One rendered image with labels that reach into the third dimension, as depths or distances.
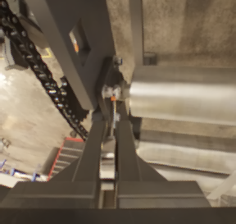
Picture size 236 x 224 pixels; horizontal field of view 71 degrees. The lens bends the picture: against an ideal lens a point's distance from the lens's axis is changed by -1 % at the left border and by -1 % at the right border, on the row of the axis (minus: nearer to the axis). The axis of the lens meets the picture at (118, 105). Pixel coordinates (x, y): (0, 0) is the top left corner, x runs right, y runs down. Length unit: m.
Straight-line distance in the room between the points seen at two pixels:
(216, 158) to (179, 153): 0.11
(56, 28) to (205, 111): 0.27
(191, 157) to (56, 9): 0.52
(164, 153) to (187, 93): 0.30
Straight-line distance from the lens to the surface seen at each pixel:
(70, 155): 2.66
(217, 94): 0.34
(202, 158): 0.60
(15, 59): 0.44
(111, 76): 0.36
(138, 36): 0.91
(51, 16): 0.22
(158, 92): 0.32
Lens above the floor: 1.11
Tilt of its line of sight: 34 degrees down
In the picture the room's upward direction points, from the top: 166 degrees counter-clockwise
